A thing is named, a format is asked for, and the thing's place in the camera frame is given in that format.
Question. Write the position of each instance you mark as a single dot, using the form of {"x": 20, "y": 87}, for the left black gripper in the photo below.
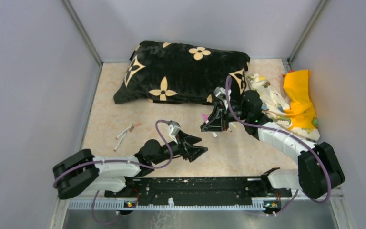
{"x": 182, "y": 145}

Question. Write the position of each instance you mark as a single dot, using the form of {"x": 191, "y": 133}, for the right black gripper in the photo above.
{"x": 218, "y": 120}

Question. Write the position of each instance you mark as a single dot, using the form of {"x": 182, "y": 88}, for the white pen brown cap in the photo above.
{"x": 119, "y": 141}

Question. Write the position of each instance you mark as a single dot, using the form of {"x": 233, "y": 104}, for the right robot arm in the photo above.
{"x": 318, "y": 169}

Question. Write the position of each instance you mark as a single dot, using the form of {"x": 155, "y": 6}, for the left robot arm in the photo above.
{"x": 83, "y": 172}

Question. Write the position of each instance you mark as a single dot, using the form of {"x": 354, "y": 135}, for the white patterned cloth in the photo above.
{"x": 274, "y": 106}

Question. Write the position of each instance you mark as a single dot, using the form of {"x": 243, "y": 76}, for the black floral pillow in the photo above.
{"x": 176, "y": 73}

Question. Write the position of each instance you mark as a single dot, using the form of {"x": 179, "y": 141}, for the yellow cloth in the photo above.
{"x": 301, "y": 110}

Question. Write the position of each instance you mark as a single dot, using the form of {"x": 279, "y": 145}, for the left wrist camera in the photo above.
{"x": 173, "y": 130}

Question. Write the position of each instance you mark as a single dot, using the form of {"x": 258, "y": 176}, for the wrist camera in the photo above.
{"x": 220, "y": 94}
{"x": 173, "y": 130}

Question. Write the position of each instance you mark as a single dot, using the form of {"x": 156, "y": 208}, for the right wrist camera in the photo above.
{"x": 220, "y": 94}

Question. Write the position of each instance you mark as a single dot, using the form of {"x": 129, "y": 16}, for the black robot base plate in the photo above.
{"x": 198, "y": 191}

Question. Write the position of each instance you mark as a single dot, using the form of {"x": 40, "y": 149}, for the aluminium frame rail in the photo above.
{"x": 298, "y": 212}

